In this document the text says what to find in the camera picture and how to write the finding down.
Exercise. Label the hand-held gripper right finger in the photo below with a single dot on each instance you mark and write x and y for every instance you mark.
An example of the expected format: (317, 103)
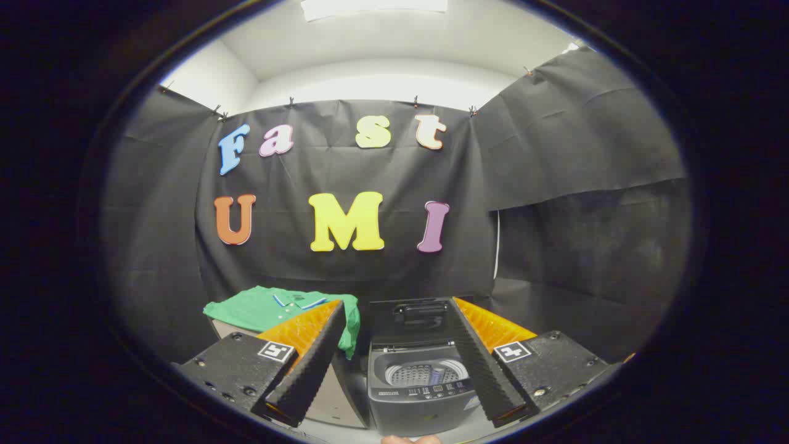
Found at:
(478, 364)

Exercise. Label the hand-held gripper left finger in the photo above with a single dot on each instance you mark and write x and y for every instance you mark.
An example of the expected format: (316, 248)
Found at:
(314, 364)

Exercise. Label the grey washing machine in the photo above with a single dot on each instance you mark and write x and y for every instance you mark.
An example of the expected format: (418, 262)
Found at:
(425, 413)

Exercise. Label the dark washing machine lid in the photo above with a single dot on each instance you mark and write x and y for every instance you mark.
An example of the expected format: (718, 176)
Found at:
(382, 324)

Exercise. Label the green polo shirt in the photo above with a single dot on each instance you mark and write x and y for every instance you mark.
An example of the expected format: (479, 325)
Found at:
(253, 308)

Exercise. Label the black backdrop cloth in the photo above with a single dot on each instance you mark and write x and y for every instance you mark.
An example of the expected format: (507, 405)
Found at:
(345, 166)

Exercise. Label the white ceiling light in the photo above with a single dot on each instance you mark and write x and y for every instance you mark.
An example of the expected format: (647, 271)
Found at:
(370, 7)

